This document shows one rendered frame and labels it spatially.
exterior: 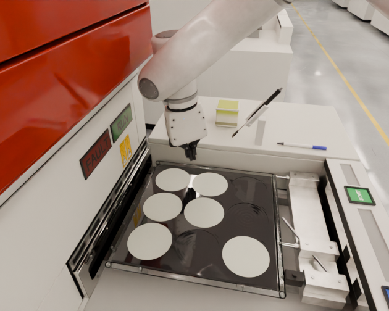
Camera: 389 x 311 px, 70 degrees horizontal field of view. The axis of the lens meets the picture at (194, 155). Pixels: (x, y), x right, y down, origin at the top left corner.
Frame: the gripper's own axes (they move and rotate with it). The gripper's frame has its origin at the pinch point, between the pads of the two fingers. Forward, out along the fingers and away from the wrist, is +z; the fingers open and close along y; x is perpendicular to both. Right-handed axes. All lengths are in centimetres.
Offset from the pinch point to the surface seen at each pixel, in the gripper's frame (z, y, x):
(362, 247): 5.1, 21.4, -39.4
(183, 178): 7.7, -3.7, -0.6
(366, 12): 166, 646, 531
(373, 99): 138, 277, 163
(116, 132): -13.9, -16.9, -1.9
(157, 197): 6.4, -12.7, -5.9
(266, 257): 8.9, 4.8, -31.7
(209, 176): 8.8, 3.8, -2.4
